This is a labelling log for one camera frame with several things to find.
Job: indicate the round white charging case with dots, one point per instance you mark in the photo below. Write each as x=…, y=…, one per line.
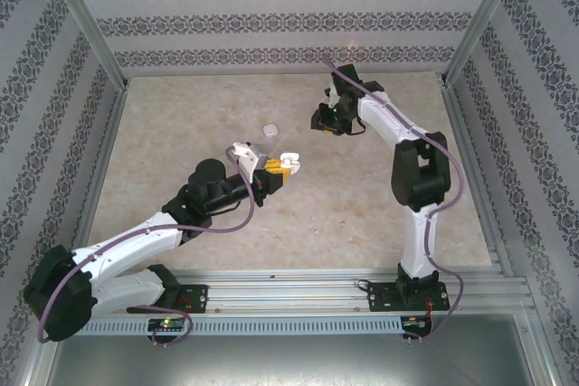
x=289, y=157

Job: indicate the rounded square white charging case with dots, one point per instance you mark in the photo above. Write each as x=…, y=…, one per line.
x=270, y=130

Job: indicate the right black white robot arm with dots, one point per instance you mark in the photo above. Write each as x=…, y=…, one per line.
x=420, y=173

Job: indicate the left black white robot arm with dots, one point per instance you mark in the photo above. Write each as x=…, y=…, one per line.
x=131, y=241

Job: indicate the grey metal sheet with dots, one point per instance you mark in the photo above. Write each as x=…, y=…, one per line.
x=289, y=359

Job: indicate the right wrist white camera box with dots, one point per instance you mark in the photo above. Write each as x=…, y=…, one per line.
x=332, y=94

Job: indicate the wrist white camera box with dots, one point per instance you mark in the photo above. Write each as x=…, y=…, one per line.
x=246, y=151
x=332, y=94

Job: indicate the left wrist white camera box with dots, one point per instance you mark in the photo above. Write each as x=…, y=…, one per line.
x=246, y=151

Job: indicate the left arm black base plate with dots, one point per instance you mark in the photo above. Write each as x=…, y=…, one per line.
x=199, y=295

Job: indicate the aluminium mounting rail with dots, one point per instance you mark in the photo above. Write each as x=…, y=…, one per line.
x=289, y=291

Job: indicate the aluminium table side rail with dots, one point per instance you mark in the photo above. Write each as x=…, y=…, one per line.
x=479, y=182
x=97, y=182

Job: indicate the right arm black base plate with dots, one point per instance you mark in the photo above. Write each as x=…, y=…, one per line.
x=380, y=298

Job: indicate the aluminium frame post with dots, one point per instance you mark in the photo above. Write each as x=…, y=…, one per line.
x=486, y=11
x=86, y=20

